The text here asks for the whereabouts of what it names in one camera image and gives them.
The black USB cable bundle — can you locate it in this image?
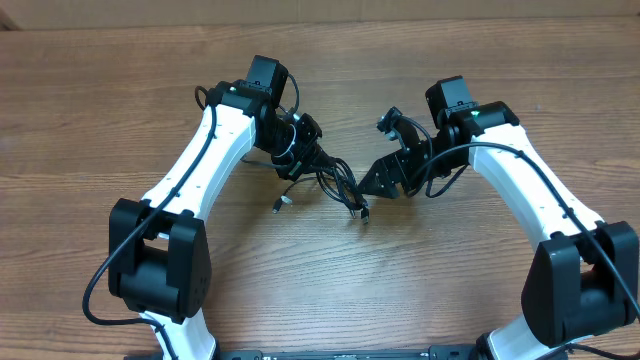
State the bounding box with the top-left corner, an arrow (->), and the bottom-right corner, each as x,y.
242,144 -> 372,225

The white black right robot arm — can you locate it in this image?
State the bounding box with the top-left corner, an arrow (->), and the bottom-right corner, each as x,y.
358,76 -> 639,359

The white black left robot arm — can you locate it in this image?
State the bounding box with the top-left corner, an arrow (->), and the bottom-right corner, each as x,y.
82,55 -> 321,359

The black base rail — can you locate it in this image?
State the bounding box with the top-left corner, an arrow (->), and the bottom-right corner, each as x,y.
215,344 -> 487,360

